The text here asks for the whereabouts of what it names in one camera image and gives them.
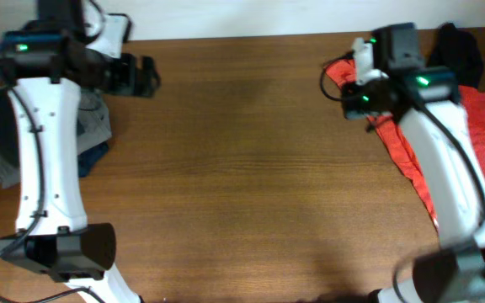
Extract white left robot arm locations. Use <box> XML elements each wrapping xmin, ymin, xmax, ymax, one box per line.
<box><xmin>0</xmin><ymin>28</ymin><xmax>159</xmax><ymax>302</ymax></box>

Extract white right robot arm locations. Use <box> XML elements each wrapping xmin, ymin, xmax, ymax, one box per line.
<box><xmin>342</xmin><ymin>64</ymin><xmax>485</xmax><ymax>302</ymax></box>

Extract folded grey shorts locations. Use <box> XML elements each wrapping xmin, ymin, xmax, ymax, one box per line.
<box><xmin>0</xmin><ymin>91</ymin><xmax>112</xmax><ymax>189</ymax></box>

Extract black garment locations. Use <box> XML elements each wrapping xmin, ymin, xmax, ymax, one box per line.
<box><xmin>427</xmin><ymin>23</ymin><xmax>484</xmax><ymax>88</ymax></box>

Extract red t-shirt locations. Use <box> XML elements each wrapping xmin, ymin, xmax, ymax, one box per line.
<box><xmin>324</xmin><ymin>57</ymin><xmax>485</xmax><ymax>303</ymax></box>

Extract folded navy garment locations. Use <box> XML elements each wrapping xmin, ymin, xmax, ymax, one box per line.
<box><xmin>0</xmin><ymin>141</ymin><xmax>110</xmax><ymax>183</ymax></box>

